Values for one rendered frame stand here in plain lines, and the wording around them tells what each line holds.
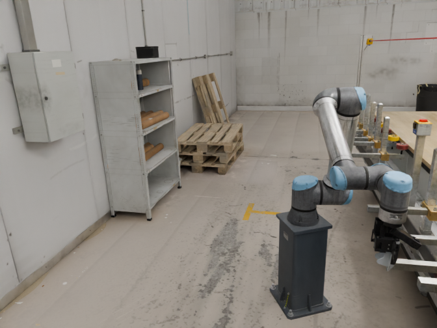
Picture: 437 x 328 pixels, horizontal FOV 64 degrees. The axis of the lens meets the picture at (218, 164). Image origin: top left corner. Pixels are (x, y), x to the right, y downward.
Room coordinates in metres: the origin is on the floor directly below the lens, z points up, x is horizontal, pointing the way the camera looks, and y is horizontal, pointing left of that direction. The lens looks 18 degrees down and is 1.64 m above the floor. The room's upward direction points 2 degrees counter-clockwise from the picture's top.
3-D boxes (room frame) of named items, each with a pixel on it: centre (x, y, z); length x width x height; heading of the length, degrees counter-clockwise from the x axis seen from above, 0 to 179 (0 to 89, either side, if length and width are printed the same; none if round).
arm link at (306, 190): (1.96, -0.52, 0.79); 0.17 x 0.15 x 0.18; 85
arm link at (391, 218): (1.12, -0.61, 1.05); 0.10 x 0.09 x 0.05; 167
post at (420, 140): (1.83, -1.10, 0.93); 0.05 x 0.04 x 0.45; 168
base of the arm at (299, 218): (1.96, -0.51, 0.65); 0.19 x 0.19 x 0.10
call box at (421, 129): (1.83, -1.10, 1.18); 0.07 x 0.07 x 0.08; 78
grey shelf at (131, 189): (3.67, 0.80, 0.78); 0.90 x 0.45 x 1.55; 165
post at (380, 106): (2.80, -1.31, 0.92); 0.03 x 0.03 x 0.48; 78
